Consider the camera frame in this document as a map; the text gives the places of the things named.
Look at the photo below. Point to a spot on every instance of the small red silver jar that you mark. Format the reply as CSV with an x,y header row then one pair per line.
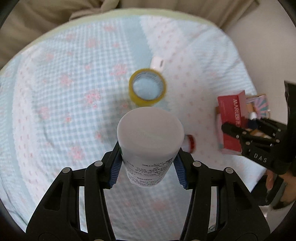
x,y
189,144

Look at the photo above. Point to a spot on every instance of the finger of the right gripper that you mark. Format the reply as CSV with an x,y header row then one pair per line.
x,y
233,135
269,127

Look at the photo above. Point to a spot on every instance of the yellow tape roll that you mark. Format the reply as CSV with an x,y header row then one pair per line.
x,y
146,87

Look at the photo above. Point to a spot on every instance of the red rectangular box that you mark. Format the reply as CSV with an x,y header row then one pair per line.
x,y
231,109

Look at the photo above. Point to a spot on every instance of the white bottle with label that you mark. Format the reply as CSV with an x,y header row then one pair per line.
x,y
149,140

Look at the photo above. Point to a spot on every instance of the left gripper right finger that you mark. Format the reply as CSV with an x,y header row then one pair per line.
x,y
221,206

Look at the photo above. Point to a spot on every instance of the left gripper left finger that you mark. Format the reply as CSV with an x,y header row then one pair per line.
x,y
74,206

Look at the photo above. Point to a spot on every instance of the pink patterned cardboard box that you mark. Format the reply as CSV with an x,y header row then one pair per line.
x,y
259,104

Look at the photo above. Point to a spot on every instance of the beige curtain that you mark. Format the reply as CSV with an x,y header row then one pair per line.
x,y
28,20

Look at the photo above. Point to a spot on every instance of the light blue floral blanket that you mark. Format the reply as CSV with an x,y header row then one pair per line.
x,y
63,97

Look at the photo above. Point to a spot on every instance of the right hand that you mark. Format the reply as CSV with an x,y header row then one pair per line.
x,y
283,188

